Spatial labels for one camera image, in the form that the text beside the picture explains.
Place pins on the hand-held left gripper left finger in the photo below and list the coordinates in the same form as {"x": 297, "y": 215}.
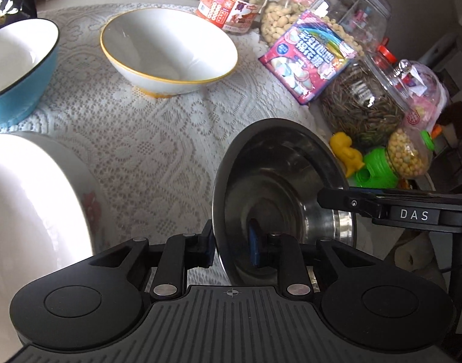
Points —
{"x": 206, "y": 250}

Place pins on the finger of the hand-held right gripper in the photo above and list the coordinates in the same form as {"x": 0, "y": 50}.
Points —
{"x": 344, "y": 201}

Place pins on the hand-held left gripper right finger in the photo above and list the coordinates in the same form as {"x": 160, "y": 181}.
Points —
{"x": 254, "y": 242}

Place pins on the stainless steel bowl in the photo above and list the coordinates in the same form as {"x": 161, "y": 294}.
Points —
{"x": 276, "y": 181}

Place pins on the large white bowl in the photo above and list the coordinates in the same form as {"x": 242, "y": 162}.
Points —
{"x": 34, "y": 215}

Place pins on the white bowl with yellow rim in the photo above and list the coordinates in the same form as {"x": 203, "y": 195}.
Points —
{"x": 166, "y": 45}

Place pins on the blue bowl with black rim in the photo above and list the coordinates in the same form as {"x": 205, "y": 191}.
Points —
{"x": 34, "y": 94}

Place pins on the yellow duck toy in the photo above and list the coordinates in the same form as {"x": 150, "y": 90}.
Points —
{"x": 346, "y": 155}

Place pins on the green candy dispenser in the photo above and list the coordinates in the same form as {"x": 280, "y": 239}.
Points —
{"x": 378, "y": 166}

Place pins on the glass jar of sunflower seeds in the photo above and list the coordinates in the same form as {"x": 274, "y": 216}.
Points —
{"x": 363, "y": 109}

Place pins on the white lace tablecloth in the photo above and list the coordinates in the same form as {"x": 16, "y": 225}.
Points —
{"x": 140, "y": 151}

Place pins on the pink printed plastic bag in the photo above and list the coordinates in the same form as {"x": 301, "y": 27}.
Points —
{"x": 423, "y": 94}

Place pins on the pink marshmallow packet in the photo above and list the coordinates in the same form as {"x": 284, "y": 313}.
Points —
{"x": 310, "y": 64}

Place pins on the large clear plastic peanut jar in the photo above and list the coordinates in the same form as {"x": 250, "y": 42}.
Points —
{"x": 352, "y": 3}

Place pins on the peanut jar with red label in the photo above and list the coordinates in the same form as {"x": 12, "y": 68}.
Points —
{"x": 231, "y": 3}

